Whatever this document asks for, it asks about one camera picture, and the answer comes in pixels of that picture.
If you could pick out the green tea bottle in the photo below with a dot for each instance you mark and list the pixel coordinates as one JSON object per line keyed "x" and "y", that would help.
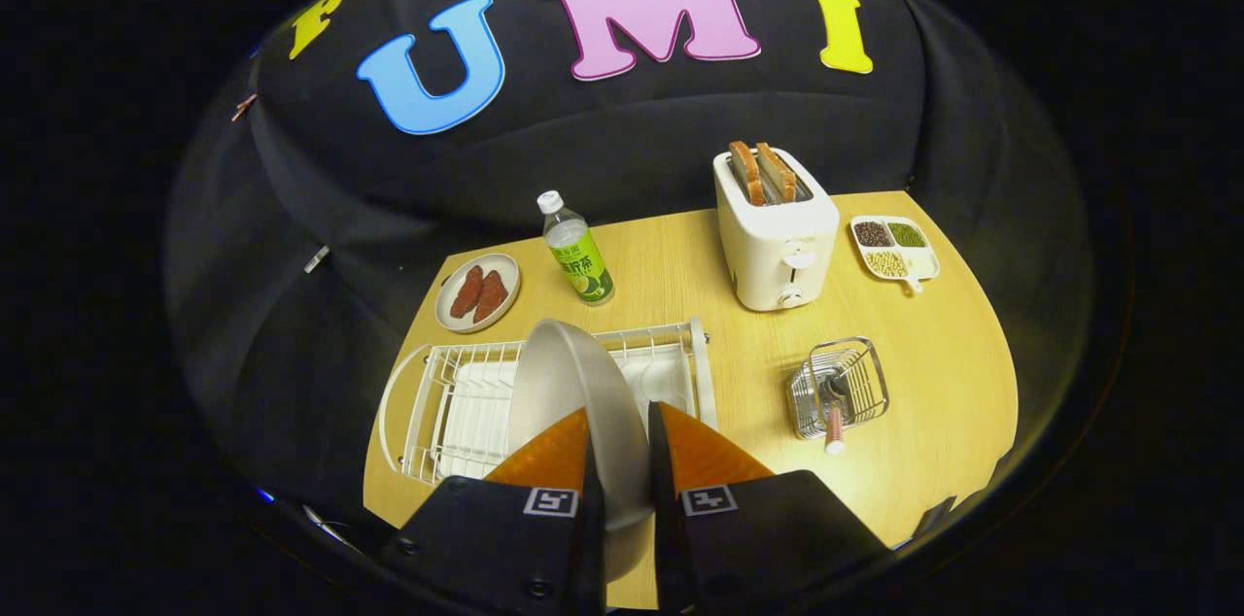
{"x": 578, "y": 256}

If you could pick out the white divided dish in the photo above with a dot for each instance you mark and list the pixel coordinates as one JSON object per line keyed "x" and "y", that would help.
{"x": 923, "y": 264}

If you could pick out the pink and white spoon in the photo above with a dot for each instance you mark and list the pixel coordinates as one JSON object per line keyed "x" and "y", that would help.
{"x": 834, "y": 427}

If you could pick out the small beige plate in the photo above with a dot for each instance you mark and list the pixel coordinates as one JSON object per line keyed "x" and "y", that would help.
{"x": 505, "y": 271}

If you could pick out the pile of dark brown beans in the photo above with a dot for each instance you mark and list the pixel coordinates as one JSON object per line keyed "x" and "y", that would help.
{"x": 873, "y": 234}

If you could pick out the red sausage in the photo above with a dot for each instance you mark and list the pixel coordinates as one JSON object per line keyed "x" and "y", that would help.
{"x": 490, "y": 297}
{"x": 466, "y": 292}

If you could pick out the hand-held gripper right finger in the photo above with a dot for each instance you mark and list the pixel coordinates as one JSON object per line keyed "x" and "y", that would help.
{"x": 666, "y": 538}

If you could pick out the pile of yellow soybeans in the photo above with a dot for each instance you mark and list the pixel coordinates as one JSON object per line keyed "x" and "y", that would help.
{"x": 886, "y": 263}

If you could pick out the pile of green beans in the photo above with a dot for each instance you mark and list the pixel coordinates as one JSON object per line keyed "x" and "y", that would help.
{"x": 908, "y": 234}

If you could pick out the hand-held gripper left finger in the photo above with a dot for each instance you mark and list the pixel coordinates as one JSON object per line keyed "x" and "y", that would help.
{"x": 589, "y": 548}

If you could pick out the small white clip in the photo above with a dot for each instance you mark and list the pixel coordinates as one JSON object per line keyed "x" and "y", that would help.
{"x": 317, "y": 258}

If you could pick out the black backdrop cloth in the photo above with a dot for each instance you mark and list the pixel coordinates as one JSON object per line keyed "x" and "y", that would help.
{"x": 632, "y": 130}

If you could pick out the white toaster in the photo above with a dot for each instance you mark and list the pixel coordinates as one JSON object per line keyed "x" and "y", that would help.
{"x": 777, "y": 256}

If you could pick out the white plate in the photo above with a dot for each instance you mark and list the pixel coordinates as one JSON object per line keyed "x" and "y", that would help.
{"x": 573, "y": 373}

